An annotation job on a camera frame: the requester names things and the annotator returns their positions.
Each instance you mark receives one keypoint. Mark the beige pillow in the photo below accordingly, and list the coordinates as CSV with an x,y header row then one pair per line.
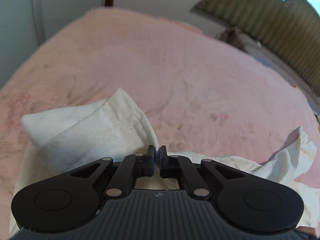
x,y
235,37

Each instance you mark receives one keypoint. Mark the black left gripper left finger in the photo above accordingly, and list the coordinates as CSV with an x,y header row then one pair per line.
x,y
126,173

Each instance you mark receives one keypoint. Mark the white wardrobe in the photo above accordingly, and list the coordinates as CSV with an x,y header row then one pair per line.
x,y
27,24

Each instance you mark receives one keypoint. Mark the pink bed blanket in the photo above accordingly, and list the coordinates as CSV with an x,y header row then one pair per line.
x,y
198,93

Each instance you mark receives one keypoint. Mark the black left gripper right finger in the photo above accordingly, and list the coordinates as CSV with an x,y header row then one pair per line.
x,y
184,171

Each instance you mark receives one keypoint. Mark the white pants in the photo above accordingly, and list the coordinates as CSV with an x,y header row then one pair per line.
x,y
67,138

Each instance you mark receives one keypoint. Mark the olive green headboard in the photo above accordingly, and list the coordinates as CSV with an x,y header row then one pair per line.
x,y
290,28

